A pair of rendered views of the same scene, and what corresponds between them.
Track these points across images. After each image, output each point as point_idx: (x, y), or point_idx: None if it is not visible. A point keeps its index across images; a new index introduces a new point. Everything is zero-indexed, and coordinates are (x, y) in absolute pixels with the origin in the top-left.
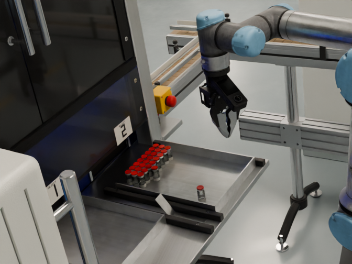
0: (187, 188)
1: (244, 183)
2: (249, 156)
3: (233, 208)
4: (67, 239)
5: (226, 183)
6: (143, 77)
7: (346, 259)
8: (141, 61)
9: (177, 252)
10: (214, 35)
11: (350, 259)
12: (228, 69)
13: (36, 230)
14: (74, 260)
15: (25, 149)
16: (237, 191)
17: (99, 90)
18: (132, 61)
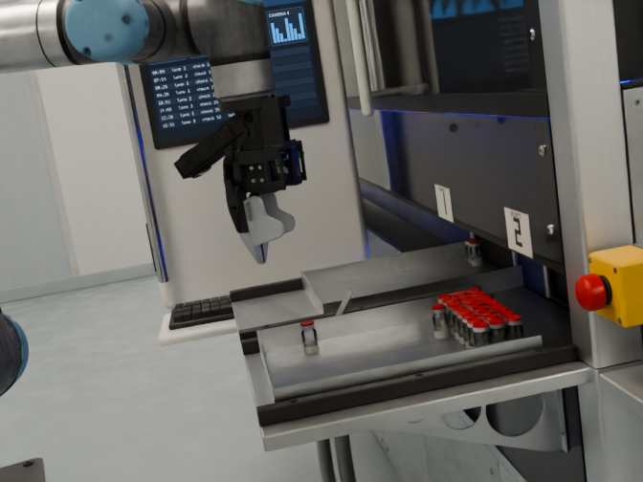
0: (363, 349)
1: (267, 392)
2: (287, 385)
3: (247, 372)
4: (433, 277)
5: (302, 378)
6: (560, 162)
7: (31, 471)
8: (557, 117)
9: (266, 320)
10: (250, 32)
11: (23, 474)
12: (218, 105)
13: None
14: (388, 277)
15: (425, 109)
16: (264, 381)
17: (488, 107)
18: (540, 98)
